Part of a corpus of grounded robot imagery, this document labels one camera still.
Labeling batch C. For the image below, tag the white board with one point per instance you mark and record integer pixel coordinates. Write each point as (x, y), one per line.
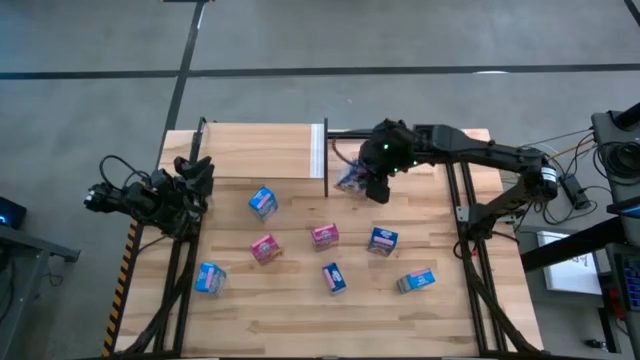
(570, 272)

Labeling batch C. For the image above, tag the wooden shelf with black frame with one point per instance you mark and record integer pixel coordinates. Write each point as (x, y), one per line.
(260, 150)

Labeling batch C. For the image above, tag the yellow black hazard tape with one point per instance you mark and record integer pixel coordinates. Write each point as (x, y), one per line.
(121, 285)

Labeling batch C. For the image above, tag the black beam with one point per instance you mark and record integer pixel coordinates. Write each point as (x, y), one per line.
(575, 246)

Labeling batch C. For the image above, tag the Rice Krispies cereal box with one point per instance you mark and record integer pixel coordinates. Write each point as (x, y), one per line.
(210, 278)
(263, 202)
(416, 280)

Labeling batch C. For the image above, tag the small black plug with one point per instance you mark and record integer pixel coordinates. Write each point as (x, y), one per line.
(596, 344)

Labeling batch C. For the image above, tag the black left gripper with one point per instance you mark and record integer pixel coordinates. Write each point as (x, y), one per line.
(194, 192)

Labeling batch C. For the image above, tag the grey equipment stand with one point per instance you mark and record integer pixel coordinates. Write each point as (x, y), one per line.
(607, 132)

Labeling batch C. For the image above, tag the Frosted Flakes cereal box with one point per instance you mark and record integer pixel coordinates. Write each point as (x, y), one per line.
(334, 278)
(350, 181)
(383, 241)

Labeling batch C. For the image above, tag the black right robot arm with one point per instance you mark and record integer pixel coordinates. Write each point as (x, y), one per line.
(500, 152)

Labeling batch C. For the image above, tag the black aluminium table frame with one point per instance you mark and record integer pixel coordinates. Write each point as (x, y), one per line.
(345, 134)

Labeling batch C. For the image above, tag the grey side desk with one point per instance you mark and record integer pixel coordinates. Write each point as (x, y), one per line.
(35, 250)

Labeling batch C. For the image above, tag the grey metal bracket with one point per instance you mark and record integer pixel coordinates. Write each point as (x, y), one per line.
(462, 214)

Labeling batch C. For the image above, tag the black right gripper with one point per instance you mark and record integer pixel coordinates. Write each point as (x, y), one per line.
(387, 150)

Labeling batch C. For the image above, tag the black device with blue light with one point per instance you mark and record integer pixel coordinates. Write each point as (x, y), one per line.
(10, 212)

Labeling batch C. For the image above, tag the black keypad device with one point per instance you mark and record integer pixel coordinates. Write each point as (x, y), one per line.
(631, 280)

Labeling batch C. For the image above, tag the black power adapter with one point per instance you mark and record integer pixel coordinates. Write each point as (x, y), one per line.
(575, 192)

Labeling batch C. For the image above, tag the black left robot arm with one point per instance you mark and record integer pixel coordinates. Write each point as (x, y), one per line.
(130, 199)

